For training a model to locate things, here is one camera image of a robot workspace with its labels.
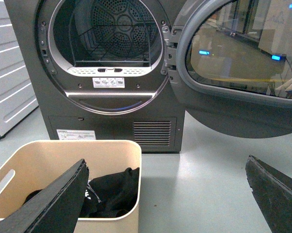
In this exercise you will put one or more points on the black printed t-shirt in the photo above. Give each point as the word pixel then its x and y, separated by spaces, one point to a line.
pixel 109 196

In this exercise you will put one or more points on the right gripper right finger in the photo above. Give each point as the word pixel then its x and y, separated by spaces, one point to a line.
pixel 272 191

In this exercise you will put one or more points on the round grey dryer door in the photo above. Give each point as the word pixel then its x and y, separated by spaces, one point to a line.
pixel 230 63

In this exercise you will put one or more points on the beige plastic laundry hamper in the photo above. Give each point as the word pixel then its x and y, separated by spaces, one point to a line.
pixel 37 164

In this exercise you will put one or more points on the dark grey tumble dryer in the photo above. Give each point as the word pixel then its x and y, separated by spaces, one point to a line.
pixel 98 69

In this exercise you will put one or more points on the white appliance with ribbed side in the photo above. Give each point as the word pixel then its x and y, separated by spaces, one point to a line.
pixel 17 98

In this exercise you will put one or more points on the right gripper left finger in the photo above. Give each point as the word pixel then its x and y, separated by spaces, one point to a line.
pixel 55 209

